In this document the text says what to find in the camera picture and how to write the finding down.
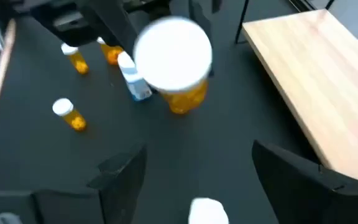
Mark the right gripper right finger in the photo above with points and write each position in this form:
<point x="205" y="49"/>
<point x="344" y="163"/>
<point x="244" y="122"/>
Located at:
<point x="306" y="199"/>

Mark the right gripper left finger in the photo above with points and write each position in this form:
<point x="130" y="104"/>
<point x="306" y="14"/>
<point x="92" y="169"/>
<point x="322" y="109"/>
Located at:
<point x="120" y="193"/>

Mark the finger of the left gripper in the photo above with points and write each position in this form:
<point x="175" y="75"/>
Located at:
<point x="199" y="11"/>
<point x="113" y="21"/>

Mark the large orange pill bottle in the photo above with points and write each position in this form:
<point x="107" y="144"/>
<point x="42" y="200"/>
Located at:
<point x="113" y="56"/>
<point x="172" y="53"/>
<point x="208" y="213"/>

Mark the small orange pill bottle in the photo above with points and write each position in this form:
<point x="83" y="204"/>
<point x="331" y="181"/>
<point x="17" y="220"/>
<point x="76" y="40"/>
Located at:
<point x="62" y="106"/>
<point x="79" y="63"/>

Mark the white melatonin supplement bottle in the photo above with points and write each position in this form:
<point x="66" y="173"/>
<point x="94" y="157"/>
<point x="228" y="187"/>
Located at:
<point x="135" y="82"/>

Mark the wooden shelf black metal legs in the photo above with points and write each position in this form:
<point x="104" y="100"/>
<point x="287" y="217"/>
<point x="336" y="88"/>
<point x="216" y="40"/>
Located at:
<point x="322" y="77"/>

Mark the black table mat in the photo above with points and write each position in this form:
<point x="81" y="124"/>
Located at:
<point x="42" y="149"/>

